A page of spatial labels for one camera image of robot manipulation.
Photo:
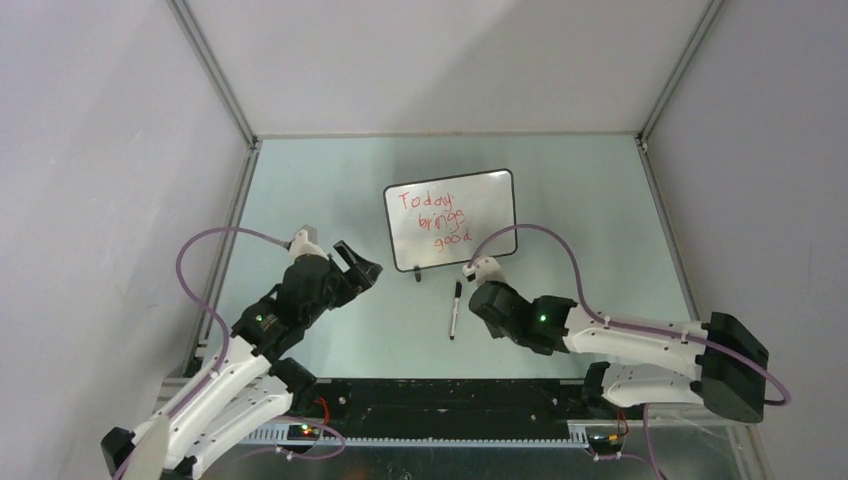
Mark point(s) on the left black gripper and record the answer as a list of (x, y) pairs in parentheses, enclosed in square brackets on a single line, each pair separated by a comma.
[(364, 278)]

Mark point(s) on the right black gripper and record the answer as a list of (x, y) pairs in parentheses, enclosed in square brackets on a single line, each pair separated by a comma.
[(496, 331)]

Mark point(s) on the white board black frame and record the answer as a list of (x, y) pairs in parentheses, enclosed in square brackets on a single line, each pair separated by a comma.
[(442, 221)]

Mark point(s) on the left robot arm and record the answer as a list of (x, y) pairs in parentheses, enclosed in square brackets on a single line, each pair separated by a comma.
[(250, 379)]

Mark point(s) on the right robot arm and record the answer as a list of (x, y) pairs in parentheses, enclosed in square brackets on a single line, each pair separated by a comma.
[(717, 364)]

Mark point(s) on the black whiteboard marker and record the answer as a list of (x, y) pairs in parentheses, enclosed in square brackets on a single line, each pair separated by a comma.
[(458, 288)]

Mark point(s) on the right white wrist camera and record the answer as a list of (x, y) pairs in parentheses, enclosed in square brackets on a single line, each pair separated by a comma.
[(484, 269)]

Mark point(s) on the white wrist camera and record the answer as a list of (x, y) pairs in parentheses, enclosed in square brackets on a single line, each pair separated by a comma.
[(484, 269), (304, 243)]

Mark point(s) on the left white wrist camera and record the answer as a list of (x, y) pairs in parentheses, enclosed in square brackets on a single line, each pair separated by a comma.
[(304, 243)]

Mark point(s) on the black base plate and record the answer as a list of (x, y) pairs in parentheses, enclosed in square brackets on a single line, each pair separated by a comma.
[(441, 409)]

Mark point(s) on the aluminium frame rail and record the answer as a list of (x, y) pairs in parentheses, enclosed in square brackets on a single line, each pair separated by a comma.
[(202, 48)]

